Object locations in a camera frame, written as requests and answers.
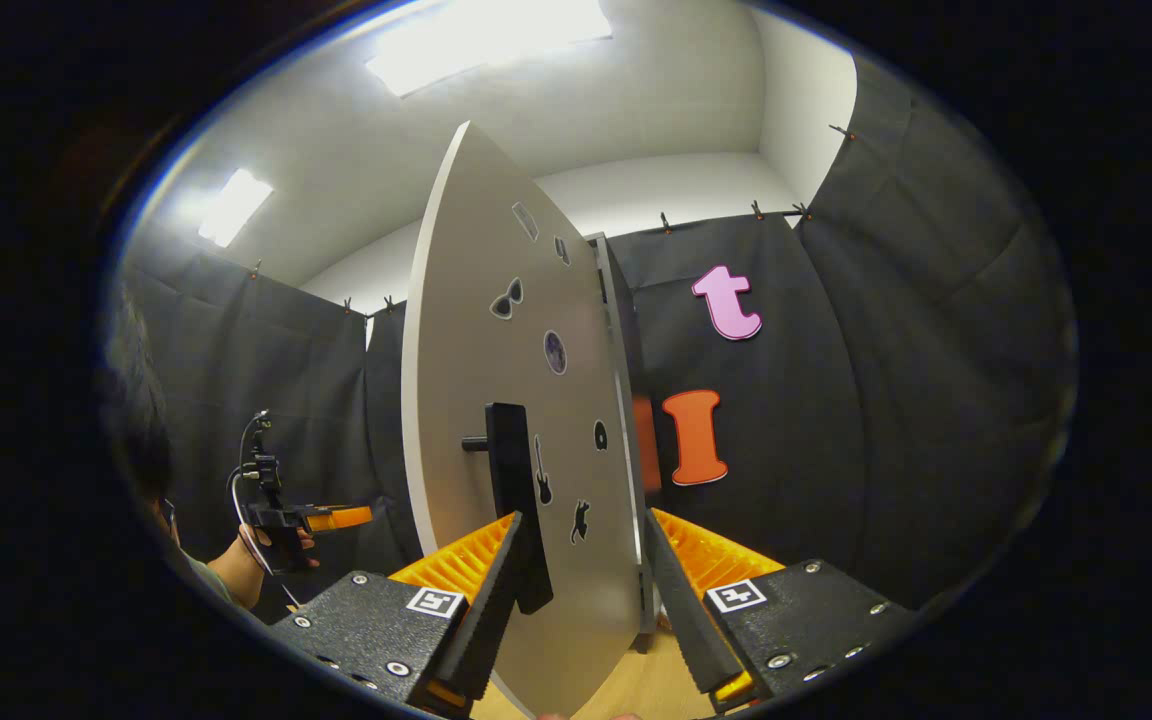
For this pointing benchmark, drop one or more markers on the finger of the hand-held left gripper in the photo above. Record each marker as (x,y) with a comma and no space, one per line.
(341,518)

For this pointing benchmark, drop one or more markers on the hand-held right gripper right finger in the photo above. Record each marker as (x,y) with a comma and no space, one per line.
(681,610)

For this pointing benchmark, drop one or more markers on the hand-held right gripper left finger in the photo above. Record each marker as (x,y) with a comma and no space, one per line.
(486,620)

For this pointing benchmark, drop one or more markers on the white cabinet door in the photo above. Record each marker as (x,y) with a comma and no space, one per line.
(466,350)

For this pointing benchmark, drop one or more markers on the person's grey shirt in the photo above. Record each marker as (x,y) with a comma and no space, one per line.
(201,580)

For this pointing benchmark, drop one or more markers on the black backdrop cloth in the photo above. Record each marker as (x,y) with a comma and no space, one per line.
(836,450)

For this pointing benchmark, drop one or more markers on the ceiling light panel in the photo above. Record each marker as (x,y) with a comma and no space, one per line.
(486,40)
(234,208)

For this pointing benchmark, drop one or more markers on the row of cloth clips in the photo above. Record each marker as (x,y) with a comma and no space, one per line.
(666,222)

